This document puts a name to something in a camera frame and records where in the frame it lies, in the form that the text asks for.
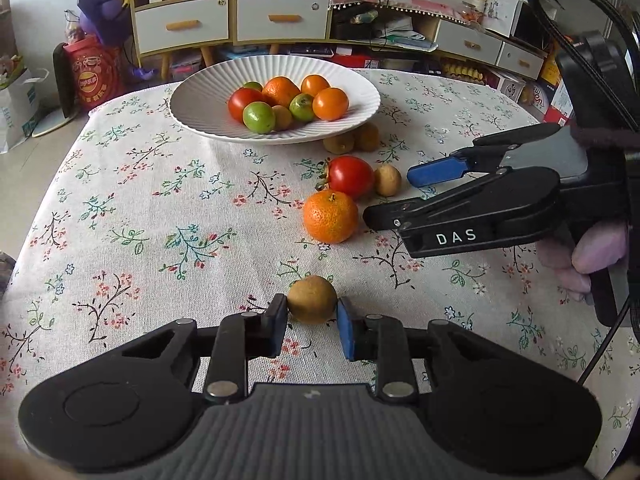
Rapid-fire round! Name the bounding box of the orange mandarin front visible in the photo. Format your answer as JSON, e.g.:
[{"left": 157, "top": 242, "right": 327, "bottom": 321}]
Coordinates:
[{"left": 303, "top": 188, "right": 359, "bottom": 244}]

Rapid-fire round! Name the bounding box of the yellow-orange fruit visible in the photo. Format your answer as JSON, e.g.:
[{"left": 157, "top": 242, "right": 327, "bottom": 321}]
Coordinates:
[{"left": 352, "top": 122, "right": 381, "bottom": 153}]

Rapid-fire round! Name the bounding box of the wooden cabinet with drawers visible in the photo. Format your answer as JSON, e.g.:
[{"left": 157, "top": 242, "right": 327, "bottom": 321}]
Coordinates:
[{"left": 130, "top": 0, "right": 332, "bottom": 80}]

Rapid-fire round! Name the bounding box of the brown longan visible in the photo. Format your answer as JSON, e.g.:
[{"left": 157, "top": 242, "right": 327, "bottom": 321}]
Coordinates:
[
  {"left": 322, "top": 132, "right": 355, "bottom": 155},
  {"left": 272, "top": 105, "right": 294, "bottom": 131},
  {"left": 374, "top": 164, "right": 402, "bottom": 197},
  {"left": 288, "top": 275, "right": 337, "bottom": 325}
]

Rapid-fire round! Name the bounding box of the gloved right hand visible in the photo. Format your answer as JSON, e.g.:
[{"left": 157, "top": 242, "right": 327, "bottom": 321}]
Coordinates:
[{"left": 535, "top": 221, "right": 629, "bottom": 301}]

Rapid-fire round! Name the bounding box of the white paper bag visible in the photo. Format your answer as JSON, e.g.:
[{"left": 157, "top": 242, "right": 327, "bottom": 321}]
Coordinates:
[{"left": 0, "top": 68, "right": 50, "bottom": 154}]

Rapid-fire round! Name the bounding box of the orange tomato oval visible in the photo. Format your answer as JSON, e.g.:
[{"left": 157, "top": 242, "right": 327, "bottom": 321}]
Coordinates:
[{"left": 300, "top": 74, "right": 331, "bottom": 98}]

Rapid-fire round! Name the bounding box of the green tomato small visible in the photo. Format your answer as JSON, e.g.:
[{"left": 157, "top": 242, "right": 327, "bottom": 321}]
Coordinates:
[{"left": 243, "top": 81, "right": 262, "bottom": 92}]

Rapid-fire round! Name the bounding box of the white ribbed plate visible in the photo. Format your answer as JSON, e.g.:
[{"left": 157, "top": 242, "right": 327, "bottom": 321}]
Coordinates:
[{"left": 170, "top": 55, "right": 381, "bottom": 144}]

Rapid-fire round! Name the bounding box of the brown longan front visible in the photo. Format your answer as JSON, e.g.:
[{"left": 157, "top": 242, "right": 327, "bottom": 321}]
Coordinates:
[{"left": 272, "top": 105, "right": 294, "bottom": 131}]

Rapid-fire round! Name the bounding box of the clear storage box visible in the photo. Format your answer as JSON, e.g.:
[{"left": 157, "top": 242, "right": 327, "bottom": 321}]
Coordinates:
[{"left": 169, "top": 49, "right": 204, "bottom": 81}]

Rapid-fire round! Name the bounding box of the floral tablecloth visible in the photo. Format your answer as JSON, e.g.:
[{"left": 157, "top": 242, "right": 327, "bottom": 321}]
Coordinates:
[{"left": 1, "top": 84, "right": 639, "bottom": 476}]

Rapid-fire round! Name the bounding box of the orange mandarin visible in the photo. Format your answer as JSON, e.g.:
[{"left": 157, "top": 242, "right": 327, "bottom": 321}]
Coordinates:
[
  {"left": 262, "top": 76, "right": 300, "bottom": 107},
  {"left": 303, "top": 188, "right": 359, "bottom": 244}
]

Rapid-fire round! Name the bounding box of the green tomato oval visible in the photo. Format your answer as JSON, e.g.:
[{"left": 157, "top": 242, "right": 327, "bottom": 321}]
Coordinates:
[{"left": 243, "top": 101, "right": 276, "bottom": 134}]

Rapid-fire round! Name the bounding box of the red box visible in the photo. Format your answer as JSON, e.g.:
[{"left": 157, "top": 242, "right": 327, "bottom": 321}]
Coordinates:
[{"left": 329, "top": 54, "right": 380, "bottom": 68}]

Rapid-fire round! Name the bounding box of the red tomato with stem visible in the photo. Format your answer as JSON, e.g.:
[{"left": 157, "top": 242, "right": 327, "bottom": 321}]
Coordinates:
[{"left": 324, "top": 155, "right": 374, "bottom": 200}]

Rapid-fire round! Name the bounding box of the orange tomato round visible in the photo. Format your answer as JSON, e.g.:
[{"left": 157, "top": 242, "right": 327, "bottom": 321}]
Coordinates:
[{"left": 312, "top": 87, "right": 349, "bottom": 122}]

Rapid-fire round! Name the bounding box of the red snack bucket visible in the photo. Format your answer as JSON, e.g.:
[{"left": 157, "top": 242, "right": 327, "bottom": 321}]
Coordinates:
[{"left": 63, "top": 35, "right": 124, "bottom": 110}]

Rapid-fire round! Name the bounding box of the low side cabinet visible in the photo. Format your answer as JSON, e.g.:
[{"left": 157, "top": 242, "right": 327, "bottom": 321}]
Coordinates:
[{"left": 425, "top": 20, "right": 544, "bottom": 79}]

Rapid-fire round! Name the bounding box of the purple plush toy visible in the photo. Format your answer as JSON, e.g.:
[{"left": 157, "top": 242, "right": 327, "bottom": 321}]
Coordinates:
[{"left": 77, "top": 0, "right": 132, "bottom": 48}]

